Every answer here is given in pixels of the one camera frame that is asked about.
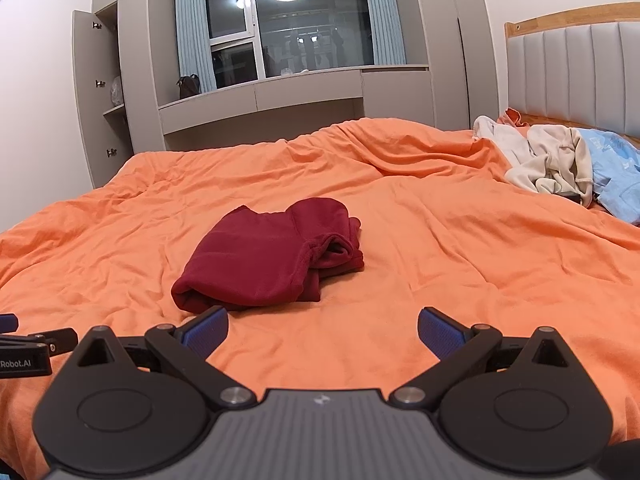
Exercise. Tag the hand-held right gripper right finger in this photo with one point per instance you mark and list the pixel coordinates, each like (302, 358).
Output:
(442, 332)

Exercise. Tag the dark red sweater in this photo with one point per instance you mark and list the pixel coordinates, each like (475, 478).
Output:
(260, 260)

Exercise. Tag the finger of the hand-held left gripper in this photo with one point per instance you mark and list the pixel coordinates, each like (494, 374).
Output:
(60, 337)
(7, 322)

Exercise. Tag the small black object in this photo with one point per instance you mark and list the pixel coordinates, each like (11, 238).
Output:
(569, 196)

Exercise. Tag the window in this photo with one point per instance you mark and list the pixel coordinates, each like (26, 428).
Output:
(310, 20)

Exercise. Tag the cream garment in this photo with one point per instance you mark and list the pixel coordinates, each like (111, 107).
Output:
(550, 160)

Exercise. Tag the grey wardrobe door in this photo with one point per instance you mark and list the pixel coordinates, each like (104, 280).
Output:
(90, 110)

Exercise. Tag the small orange cloth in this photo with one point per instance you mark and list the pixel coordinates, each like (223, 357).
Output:
(511, 117)

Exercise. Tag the light blue printed cloth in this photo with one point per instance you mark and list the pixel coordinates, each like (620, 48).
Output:
(617, 170)

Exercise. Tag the grey built-in wardrobe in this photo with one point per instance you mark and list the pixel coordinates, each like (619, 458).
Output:
(310, 95)

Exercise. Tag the grey padded wooden headboard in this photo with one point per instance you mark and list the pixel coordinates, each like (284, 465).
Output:
(575, 75)

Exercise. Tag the light blue curtain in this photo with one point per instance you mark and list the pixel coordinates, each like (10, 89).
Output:
(385, 15)
(192, 25)

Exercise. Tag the orange duvet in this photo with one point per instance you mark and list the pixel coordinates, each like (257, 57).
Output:
(400, 210)

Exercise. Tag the white plastic bag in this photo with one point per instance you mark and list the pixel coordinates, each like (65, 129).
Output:
(117, 91)

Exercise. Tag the white garment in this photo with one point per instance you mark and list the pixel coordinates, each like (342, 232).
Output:
(500, 135)

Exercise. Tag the dark hanging laundry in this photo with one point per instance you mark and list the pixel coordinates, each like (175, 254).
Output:
(312, 47)

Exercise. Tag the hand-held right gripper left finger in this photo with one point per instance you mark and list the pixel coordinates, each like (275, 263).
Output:
(205, 332)

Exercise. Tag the dark brown handbag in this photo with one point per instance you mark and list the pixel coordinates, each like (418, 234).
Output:
(189, 87)

